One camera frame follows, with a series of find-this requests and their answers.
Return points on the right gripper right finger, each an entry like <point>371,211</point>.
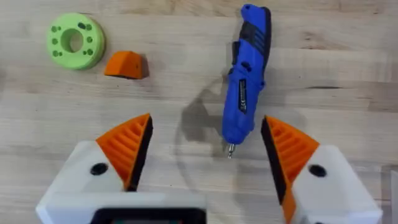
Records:
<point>298,161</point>

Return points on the orange ribbed wedge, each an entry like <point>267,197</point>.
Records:
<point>124,64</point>

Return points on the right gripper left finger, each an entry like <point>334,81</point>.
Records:
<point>121,149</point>

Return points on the blue electric screwdriver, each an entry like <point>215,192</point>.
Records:
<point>245,87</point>

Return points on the green disc with holes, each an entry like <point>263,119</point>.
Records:
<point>75,40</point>

